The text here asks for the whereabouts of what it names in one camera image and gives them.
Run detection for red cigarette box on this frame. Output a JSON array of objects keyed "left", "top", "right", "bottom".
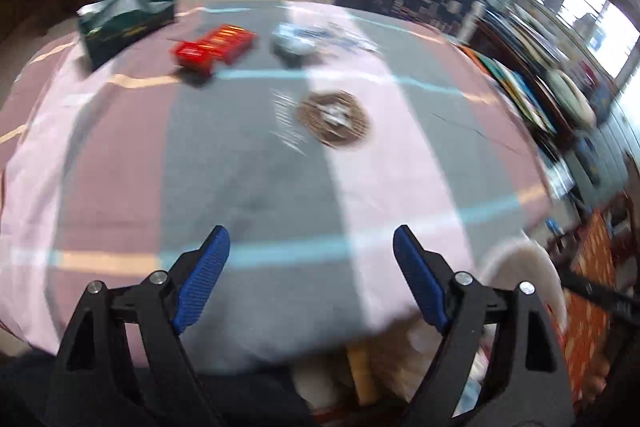
[{"left": 171, "top": 24, "right": 257, "bottom": 76}]

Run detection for green snack bag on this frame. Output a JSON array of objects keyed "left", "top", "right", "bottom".
[{"left": 271, "top": 23, "right": 378, "bottom": 68}]

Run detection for white trash bin with bag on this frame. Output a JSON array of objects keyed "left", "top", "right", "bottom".
[{"left": 293, "top": 227, "right": 574, "bottom": 426}]

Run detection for red patterned sofa cushion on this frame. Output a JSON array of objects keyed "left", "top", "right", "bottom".
[{"left": 562, "top": 210, "right": 620, "bottom": 409}]

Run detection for green round cushion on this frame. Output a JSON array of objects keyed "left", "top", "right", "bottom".
[{"left": 546, "top": 69, "right": 597, "bottom": 129}]

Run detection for striped plaid tablecloth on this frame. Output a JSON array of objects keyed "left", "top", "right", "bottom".
[{"left": 1, "top": 2, "right": 551, "bottom": 373}]

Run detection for colourful children's book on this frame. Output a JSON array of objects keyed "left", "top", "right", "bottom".
[{"left": 458, "top": 44, "right": 555, "bottom": 135}]

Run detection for green tissue box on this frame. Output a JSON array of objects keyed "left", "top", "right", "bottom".
[{"left": 76, "top": 0, "right": 177, "bottom": 72}]

